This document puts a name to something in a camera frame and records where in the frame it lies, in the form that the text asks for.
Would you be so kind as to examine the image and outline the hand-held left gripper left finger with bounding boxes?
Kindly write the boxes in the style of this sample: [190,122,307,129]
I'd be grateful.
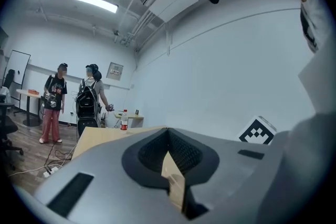
[34,127,182,224]

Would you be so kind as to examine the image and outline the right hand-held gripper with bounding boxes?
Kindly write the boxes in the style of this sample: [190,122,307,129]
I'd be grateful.
[237,115,278,145]

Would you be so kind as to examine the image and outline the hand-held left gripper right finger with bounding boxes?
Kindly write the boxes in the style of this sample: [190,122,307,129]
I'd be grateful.
[167,127,283,224]

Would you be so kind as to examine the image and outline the light wooden table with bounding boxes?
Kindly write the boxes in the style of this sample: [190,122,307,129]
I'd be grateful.
[71,125,186,176]

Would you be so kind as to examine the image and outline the red label water bottle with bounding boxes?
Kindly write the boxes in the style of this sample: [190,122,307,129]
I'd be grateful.
[120,109,129,134]

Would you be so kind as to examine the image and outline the white power strip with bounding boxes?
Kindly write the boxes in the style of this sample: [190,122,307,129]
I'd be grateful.
[43,166,60,178]

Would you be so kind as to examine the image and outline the small wooden desk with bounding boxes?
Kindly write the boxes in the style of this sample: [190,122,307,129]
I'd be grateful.
[113,110,144,129]

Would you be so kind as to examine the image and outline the person's grey shirt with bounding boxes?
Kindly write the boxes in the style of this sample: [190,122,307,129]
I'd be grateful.
[256,0,336,224]

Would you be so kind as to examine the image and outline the black office chair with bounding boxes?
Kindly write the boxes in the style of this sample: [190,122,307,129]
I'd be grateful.
[0,102,24,168]
[1,69,16,91]

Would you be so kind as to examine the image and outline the round white table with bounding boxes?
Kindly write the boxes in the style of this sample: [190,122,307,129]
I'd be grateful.
[15,88,44,127]

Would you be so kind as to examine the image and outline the white whiteboard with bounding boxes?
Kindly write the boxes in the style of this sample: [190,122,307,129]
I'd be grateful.
[4,49,32,109]

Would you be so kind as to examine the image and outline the white ceiling pipes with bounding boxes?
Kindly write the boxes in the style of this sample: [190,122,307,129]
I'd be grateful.
[112,7,169,56]

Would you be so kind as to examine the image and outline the ceiling light panel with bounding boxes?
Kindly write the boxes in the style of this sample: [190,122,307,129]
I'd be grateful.
[71,0,119,14]

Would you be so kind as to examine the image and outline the black cable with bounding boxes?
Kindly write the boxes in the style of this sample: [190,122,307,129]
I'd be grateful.
[43,138,77,174]

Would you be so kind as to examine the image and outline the white cable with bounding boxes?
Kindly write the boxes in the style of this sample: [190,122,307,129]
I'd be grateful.
[7,151,77,178]

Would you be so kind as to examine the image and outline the grey wall panel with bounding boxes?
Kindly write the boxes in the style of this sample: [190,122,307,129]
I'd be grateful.
[106,61,124,82]

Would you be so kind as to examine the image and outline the person's black backpack straps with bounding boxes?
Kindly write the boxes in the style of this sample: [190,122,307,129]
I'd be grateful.
[300,2,320,54]

